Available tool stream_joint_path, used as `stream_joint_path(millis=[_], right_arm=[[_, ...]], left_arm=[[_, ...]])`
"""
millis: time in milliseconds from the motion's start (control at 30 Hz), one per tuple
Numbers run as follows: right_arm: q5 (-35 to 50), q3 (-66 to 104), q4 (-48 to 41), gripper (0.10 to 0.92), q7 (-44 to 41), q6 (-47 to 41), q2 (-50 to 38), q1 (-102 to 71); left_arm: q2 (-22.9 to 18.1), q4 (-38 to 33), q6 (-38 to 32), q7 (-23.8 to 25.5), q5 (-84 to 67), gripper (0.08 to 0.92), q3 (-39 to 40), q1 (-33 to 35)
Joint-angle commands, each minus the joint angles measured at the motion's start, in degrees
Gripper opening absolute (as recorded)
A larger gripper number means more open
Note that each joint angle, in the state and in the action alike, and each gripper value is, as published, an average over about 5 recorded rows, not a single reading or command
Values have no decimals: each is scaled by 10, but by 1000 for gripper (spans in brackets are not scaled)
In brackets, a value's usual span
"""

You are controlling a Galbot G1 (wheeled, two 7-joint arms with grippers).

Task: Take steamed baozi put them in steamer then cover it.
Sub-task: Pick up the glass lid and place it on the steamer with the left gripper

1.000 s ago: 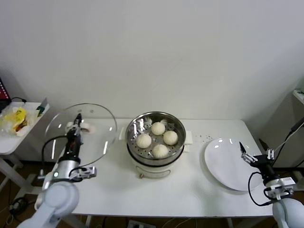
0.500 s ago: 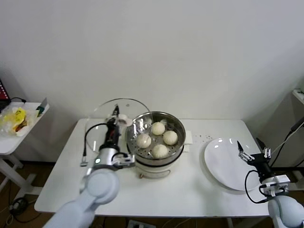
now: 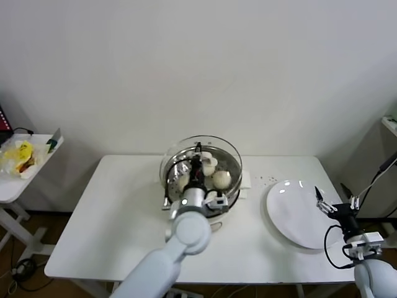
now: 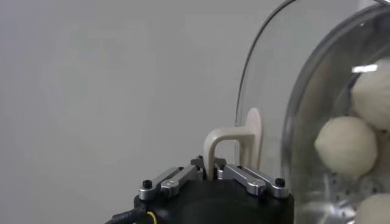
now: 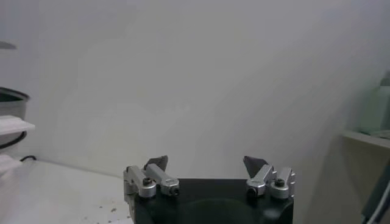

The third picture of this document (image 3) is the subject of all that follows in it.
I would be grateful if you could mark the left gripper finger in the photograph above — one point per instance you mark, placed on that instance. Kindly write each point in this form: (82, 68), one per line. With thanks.
(198, 147)

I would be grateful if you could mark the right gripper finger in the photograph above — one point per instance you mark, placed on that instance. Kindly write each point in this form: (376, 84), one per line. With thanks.
(324, 206)
(354, 203)

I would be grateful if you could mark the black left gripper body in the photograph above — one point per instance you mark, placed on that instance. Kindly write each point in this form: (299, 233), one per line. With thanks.
(197, 177)

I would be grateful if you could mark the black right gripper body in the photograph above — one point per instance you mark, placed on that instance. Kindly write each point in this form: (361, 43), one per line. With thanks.
(345, 220)

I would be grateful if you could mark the white steamed baozi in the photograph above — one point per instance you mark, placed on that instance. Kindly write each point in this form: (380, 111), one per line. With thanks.
(183, 181)
(209, 170)
(221, 180)

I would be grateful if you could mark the round glass pot lid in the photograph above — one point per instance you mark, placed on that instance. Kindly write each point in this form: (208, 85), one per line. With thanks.
(211, 159)

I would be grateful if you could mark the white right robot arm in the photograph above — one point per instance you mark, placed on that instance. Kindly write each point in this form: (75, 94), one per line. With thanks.
(372, 279)

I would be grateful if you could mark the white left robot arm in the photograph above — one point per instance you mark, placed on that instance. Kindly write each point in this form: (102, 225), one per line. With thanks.
(189, 232)

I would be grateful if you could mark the stainless steel steamer basket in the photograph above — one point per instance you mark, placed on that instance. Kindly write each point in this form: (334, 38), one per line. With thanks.
(246, 180)

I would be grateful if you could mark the round white plate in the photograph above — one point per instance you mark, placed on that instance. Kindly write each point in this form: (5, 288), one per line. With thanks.
(288, 217)

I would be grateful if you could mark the white shelf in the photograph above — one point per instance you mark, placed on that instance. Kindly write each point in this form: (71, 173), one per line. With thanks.
(391, 127)

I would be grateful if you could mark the white table leg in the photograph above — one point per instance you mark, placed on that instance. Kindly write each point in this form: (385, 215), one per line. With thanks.
(300, 291)

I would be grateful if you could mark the green and grey booklet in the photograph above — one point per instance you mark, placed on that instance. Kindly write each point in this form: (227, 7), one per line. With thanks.
(53, 144)

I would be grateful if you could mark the clear plastic bag yellow food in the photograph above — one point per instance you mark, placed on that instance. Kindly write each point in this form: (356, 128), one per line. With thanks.
(21, 152)

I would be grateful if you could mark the white side table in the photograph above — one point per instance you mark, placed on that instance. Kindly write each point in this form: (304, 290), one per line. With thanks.
(18, 189)

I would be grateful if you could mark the laptop with dark red screen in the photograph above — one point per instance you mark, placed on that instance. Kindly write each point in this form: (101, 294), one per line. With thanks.
(3, 121)

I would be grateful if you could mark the white desk frame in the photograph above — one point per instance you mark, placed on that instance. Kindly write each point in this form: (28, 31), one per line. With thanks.
(378, 218)

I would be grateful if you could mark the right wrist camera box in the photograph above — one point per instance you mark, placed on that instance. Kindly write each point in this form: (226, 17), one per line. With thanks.
(370, 239)

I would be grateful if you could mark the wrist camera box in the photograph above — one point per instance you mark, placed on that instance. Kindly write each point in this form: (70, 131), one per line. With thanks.
(370, 239)
(218, 201)

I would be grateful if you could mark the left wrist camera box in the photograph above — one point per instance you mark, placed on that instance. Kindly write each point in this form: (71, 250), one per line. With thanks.
(218, 201)

